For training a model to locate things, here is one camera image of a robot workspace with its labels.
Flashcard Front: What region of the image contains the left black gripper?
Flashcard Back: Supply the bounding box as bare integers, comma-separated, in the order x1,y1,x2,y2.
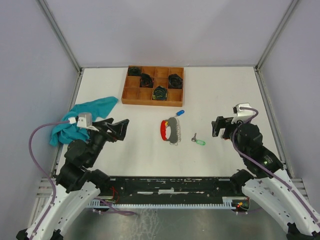
87,117,130,166

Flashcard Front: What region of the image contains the key with blue tag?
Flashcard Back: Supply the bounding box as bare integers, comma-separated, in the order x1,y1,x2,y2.
175,110,185,117

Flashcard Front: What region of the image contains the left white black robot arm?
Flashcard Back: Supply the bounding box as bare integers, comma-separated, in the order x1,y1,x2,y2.
16,113,130,240

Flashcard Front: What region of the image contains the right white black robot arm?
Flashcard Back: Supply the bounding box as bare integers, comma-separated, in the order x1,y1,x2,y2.
211,116,320,240

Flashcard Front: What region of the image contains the key with green tag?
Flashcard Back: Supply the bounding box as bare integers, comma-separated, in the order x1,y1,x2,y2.
191,133,206,146

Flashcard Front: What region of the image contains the teal cloth towel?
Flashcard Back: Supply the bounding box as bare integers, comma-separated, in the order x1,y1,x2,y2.
49,96,119,147

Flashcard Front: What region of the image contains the rolled dark tie centre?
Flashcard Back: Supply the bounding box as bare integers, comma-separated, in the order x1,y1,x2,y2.
139,73,154,88

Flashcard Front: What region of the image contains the rolled dark tie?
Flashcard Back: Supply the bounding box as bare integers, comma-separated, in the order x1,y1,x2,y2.
168,73,183,89
127,66,142,77
139,73,154,88

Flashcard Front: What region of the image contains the rolled dark tie top left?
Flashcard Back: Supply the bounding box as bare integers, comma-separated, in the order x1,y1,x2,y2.
127,66,142,77

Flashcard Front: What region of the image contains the rolled dark tie right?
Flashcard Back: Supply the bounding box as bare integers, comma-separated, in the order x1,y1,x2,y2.
168,73,183,89

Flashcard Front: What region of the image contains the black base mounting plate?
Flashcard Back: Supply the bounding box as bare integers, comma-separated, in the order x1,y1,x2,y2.
100,176,245,203

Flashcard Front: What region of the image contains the wooden compartment tray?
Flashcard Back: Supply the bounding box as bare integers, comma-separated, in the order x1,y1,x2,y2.
121,65,185,107

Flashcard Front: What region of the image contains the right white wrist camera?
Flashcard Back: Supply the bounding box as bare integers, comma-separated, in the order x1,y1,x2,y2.
231,103,255,124

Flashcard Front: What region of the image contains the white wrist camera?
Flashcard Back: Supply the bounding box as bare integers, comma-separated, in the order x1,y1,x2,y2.
231,103,255,124
68,112,98,131

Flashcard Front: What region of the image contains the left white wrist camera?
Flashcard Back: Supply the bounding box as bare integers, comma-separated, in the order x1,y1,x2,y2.
68,112,98,131

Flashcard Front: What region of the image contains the grey slotted cable duct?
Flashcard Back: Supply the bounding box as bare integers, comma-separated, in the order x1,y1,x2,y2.
86,196,248,209

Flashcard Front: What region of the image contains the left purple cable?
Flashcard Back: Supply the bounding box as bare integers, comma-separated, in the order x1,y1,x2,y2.
28,120,138,235

